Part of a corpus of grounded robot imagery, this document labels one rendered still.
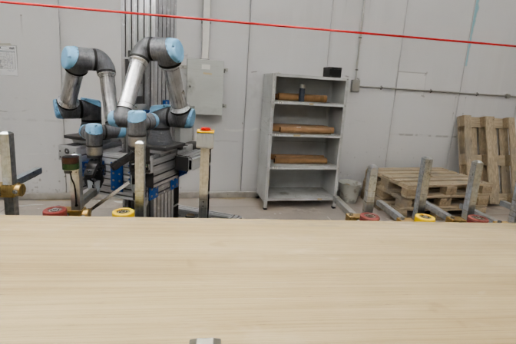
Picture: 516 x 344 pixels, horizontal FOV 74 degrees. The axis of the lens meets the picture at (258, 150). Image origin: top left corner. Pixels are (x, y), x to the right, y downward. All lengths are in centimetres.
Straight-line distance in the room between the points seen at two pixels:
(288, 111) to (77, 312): 369
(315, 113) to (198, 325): 379
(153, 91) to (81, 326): 164
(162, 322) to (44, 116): 369
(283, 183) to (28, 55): 317
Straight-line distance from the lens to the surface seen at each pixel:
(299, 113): 435
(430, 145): 539
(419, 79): 515
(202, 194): 147
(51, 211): 152
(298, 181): 453
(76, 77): 211
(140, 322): 87
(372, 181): 161
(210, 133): 140
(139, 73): 179
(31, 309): 97
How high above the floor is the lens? 142
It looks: 11 degrees down
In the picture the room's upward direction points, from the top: 4 degrees clockwise
